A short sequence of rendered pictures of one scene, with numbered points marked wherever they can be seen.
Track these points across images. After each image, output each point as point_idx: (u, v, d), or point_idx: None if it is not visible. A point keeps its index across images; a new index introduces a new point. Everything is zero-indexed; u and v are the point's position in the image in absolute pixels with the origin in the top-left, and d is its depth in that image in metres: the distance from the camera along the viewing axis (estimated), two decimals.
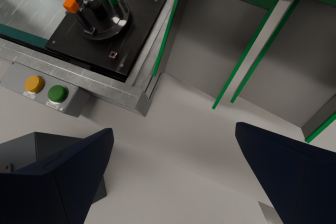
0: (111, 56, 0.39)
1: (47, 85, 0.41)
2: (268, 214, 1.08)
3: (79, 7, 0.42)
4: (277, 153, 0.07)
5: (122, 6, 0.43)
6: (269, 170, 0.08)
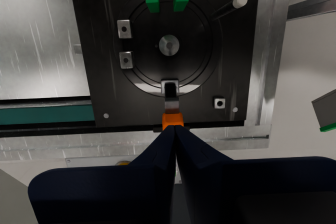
0: (219, 107, 0.25)
1: None
2: None
3: (124, 53, 0.20)
4: (185, 157, 0.07)
5: (197, 6, 0.20)
6: (184, 174, 0.08)
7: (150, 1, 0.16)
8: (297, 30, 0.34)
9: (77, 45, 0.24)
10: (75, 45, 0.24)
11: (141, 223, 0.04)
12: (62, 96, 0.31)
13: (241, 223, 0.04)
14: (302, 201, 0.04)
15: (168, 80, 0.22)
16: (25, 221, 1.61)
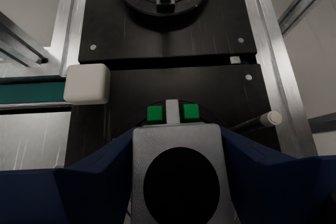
0: None
1: None
2: None
3: None
4: (235, 155, 0.07)
5: (206, 122, 0.18)
6: (230, 172, 0.08)
7: (152, 119, 0.13)
8: (320, 144, 0.30)
9: (60, 166, 0.19)
10: (57, 166, 0.19)
11: None
12: None
13: None
14: None
15: None
16: None
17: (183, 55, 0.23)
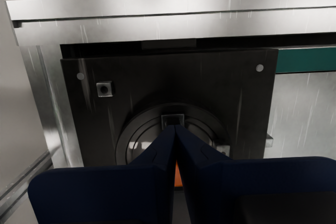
0: (103, 84, 0.18)
1: None
2: None
3: None
4: (185, 157, 0.07)
5: None
6: (184, 174, 0.08)
7: None
8: (37, 130, 0.33)
9: (267, 146, 0.23)
10: (270, 146, 0.23)
11: (141, 223, 0.04)
12: (302, 73, 0.25)
13: (241, 223, 0.04)
14: (302, 201, 0.04)
15: None
16: None
17: None
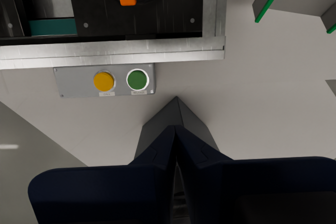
0: None
1: (117, 76, 0.36)
2: None
3: None
4: (185, 157, 0.07)
5: None
6: (184, 174, 0.08)
7: None
8: None
9: None
10: None
11: (141, 223, 0.04)
12: (50, 17, 0.36)
13: (241, 223, 0.04)
14: (302, 201, 0.04)
15: None
16: (24, 198, 1.68)
17: (151, 33, 0.33)
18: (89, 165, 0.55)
